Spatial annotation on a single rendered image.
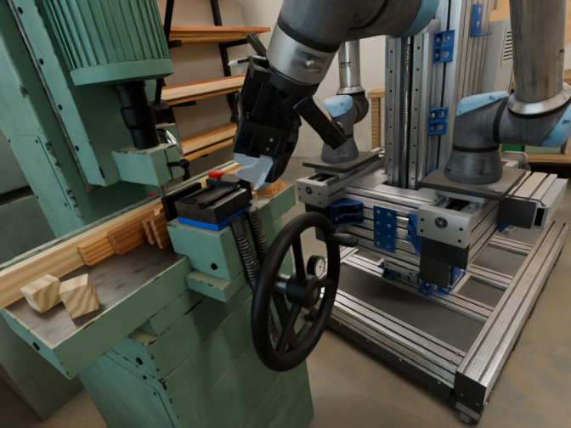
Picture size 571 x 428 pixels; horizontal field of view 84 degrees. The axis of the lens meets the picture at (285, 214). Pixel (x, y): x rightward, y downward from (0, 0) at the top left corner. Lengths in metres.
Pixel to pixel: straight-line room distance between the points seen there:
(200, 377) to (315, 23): 0.65
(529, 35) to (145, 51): 0.72
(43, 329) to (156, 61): 0.46
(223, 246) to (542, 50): 0.72
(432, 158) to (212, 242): 0.95
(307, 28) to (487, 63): 1.13
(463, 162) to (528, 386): 0.93
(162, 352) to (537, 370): 1.41
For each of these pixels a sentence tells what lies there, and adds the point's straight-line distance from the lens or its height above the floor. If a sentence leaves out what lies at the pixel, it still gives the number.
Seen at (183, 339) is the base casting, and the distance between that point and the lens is 0.66.
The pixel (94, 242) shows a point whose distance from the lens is 0.68.
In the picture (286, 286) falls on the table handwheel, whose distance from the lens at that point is 0.59.
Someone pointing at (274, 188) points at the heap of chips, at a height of 0.91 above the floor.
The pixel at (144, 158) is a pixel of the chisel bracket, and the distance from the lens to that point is 0.69.
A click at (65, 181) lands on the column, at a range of 0.85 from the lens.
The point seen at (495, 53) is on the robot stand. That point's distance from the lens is 1.44.
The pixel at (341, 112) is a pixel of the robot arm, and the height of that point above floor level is 1.00.
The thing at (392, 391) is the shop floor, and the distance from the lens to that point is 1.47.
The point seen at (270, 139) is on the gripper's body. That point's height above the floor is 1.10.
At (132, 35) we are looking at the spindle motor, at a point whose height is 1.26.
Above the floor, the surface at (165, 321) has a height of 0.82.
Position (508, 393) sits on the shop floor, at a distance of 1.57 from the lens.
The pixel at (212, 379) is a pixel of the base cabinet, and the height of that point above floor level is 0.61.
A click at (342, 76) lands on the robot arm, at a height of 1.12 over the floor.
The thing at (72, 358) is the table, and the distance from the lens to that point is 0.55.
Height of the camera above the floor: 1.19
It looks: 25 degrees down
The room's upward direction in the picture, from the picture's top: 8 degrees counter-clockwise
